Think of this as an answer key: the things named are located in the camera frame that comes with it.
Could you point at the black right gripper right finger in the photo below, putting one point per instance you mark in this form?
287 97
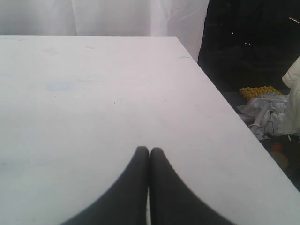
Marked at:
171 201

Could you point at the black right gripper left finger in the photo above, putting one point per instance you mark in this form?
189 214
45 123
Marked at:
125 202

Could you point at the white plastic tube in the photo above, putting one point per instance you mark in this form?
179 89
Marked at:
257 123

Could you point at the yellow knitted cloth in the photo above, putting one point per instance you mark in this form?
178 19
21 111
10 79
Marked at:
251 92

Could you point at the crumpled white plastic wrapping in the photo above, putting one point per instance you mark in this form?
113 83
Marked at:
273 117

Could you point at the cream padded jacket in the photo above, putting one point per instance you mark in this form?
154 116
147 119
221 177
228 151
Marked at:
291 121

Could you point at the white backdrop curtain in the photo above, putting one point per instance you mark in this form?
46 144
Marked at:
183 19

